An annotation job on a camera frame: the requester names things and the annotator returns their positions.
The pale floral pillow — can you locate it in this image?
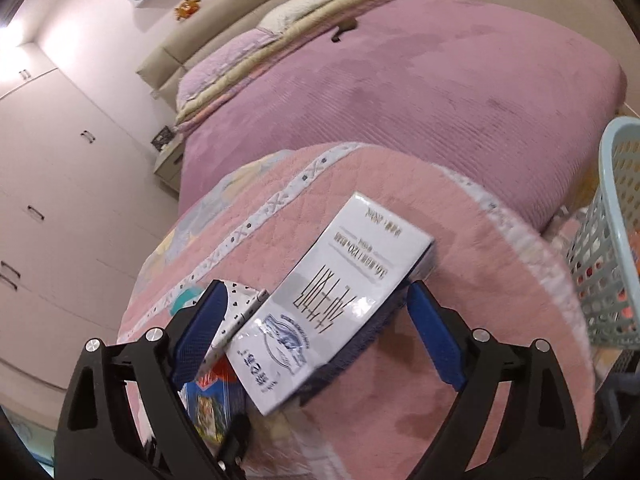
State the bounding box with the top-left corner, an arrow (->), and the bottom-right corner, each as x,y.
257,0 -> 361,33

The pink quilted blanket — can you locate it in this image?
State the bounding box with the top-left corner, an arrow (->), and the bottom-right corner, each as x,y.
117,141 -> 596,480

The purple pillow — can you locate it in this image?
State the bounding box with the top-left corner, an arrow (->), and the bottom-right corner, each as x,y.
176,27 -> 281,111

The polka-dot paper bag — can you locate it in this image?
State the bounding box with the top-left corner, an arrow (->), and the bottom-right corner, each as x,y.
197,281 -> 271,376

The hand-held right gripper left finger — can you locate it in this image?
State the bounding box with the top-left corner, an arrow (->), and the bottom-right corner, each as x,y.
52,280 -> 236,480

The beige nightstand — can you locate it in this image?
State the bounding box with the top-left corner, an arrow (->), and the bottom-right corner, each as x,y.
153,137 -> 187,193

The light blue plastic basket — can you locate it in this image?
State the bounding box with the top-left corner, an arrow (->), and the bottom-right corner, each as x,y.
565,116 -> 640,348

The white wardrobe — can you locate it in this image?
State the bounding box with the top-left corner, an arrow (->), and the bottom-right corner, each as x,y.
0,67 -> 181,391

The small dark picture frame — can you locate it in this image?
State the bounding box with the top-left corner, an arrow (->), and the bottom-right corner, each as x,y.
150,126 -> 175,152

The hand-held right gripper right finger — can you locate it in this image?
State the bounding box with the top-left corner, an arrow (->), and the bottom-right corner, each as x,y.
407,280 -> 586,480

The purple bedspread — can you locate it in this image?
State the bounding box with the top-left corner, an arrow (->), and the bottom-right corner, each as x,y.
177,0 -> 628,241

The beige padded headboard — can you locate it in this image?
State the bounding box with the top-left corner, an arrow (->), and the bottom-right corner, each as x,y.
136,0 -> 351,101

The small dark object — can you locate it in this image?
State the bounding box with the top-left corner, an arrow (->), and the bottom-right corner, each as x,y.
331,20 -> 358,43

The white and blue cardboard box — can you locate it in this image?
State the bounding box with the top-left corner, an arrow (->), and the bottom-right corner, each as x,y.
225,191 -> 436,417

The blue printed packet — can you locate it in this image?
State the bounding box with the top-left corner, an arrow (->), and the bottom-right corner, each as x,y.
180,360 -> 248,446

